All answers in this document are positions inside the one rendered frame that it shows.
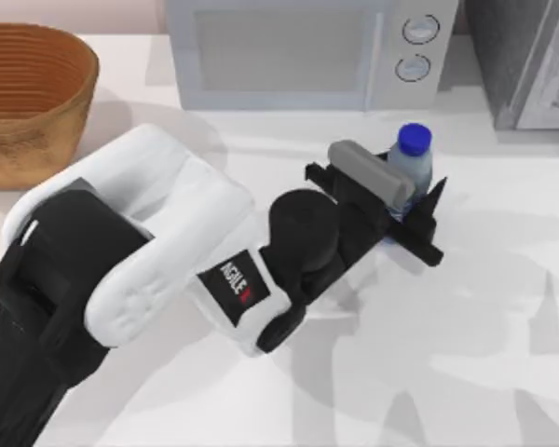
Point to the clear bottle with blue cap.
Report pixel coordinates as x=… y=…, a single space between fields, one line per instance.
x=414 y=160

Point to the round microwave knob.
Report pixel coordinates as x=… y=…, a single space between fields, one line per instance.
x=413 y=68
x=420 y=29

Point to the pale microwave oven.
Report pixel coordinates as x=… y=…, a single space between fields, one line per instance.
x=307 y=51

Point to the microwave oven door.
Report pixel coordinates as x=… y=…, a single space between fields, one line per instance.
x=279 y=51

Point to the grey cabinet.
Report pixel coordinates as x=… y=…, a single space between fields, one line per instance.
x=531 y=60

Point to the brown woven basket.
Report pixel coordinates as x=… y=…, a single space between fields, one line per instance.
x=32 y=107

